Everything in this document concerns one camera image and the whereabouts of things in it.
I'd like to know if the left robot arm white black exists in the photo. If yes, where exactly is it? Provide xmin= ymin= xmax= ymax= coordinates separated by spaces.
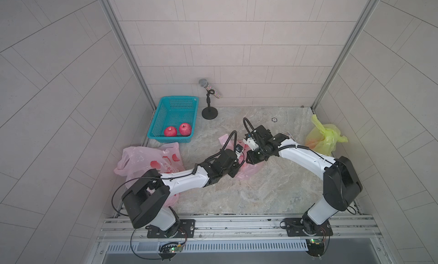
xmin=122 ymin=130 xmax=243 ymax=231

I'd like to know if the right circuit board with cables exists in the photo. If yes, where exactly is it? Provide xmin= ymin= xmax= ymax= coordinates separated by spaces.
xmin=306 ymin=238 xmax=326 ymax=258

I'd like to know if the aluminium rail frame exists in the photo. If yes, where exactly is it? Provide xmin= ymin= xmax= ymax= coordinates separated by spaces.
xmin=85 ymin=214 xmax=395 ymax=264

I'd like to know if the circuit board with cables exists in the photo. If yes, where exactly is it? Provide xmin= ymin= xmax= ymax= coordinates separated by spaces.
xmin=306 ymin=238 xmax=326 ymax=258
xmin=158 ymin=242 xmax=184 ymax=261

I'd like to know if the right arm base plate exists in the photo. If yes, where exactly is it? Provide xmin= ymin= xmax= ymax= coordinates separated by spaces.
xmin=280 ymin=218 xmax=333 ymax=238

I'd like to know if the left circuit board with cables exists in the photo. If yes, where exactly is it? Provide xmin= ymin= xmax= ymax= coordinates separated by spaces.
xmin=158 ymin=242 xmax=184 ymax=261

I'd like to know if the pink plastic bag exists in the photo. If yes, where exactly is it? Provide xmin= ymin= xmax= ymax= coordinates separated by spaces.
xmin=114 ymin=143 xmax=185 ymax=188
xmin=218 ymin=133 xmax=266 ymax=180

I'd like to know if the playing card deck box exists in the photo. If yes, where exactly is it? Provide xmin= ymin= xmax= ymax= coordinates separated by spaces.
xmin=283 ymin=132 xmax=294 ymax=139

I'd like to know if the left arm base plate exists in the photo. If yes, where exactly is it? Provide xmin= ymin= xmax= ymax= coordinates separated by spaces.
xmin=147 ymin=219 xmax=196 ymax=238

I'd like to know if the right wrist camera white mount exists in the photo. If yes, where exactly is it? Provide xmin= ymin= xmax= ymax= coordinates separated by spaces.
xmin=244 ymin=137 xmax=259 ymax=151

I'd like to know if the teal plastic basket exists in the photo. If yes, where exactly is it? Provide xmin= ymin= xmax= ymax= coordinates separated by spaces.
xmin=147 ymin=96 xmax=199 ymax=144

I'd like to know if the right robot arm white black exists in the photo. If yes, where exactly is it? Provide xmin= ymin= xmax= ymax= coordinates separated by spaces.
xmin=243 ymin=117 xmax=363 ymax=236

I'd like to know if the yellow-green plastic bag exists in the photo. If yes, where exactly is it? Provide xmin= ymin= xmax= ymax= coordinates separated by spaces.
xmin=305 ymin=114 xmax=349 ymax=156

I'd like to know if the red apple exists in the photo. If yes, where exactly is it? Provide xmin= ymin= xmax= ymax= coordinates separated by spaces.
xmin=164 ymin=126 xmax=178 ymax=137
xmin=179 ymin=123 xmax=192 ymax=137

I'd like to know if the pink plastic bag back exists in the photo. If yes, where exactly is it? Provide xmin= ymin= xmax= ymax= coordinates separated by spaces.
xmin=218 ymin=133 xmax=266 ymax=180

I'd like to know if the microphone on black stand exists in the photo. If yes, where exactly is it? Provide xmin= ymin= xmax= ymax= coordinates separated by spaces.
xmin=198 ymin=79 xmax=221 ymax=120

